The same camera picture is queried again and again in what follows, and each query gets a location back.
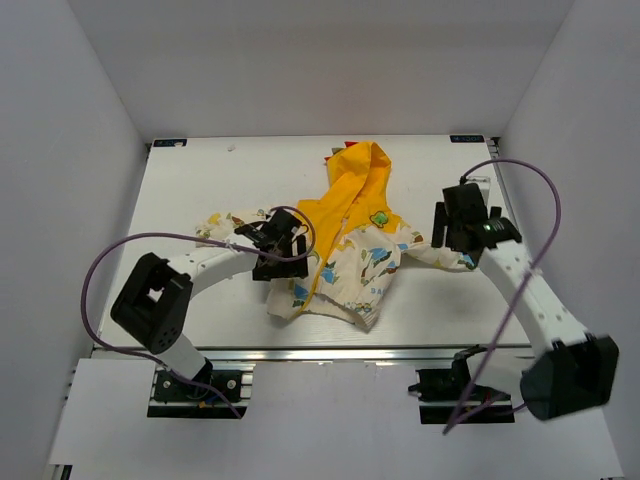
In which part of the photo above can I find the dark blue corner label left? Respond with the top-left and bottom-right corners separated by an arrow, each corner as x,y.
152,138 -> 187,148

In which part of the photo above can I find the aluminium right side rail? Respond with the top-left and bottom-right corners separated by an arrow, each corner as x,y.
486,137 -> 522,232

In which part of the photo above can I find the dark blue corner label right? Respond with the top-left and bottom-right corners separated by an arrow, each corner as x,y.
449,134 -> 485,144

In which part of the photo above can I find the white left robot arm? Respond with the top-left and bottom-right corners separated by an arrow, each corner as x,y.
110,235 -> 308,399

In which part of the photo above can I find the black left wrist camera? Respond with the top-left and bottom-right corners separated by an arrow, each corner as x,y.
234,208 -> 302,249

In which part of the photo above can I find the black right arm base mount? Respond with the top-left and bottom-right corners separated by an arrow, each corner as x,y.
408,345 -> 515,425

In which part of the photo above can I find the dark blue corner label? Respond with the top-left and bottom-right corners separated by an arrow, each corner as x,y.
449,134 -> 485,144
152,138 -> 187,148

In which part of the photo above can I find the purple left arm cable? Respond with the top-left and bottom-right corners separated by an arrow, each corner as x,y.
81,205 -> 317,419

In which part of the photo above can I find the yellow dinosaur print kids jacket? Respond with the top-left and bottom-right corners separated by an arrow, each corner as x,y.
193,140 -> 480,334

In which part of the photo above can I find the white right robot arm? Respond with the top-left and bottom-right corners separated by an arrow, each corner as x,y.
432,183 -> 619,421

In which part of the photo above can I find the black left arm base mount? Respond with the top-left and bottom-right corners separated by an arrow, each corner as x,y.
147,362 -> 254,420

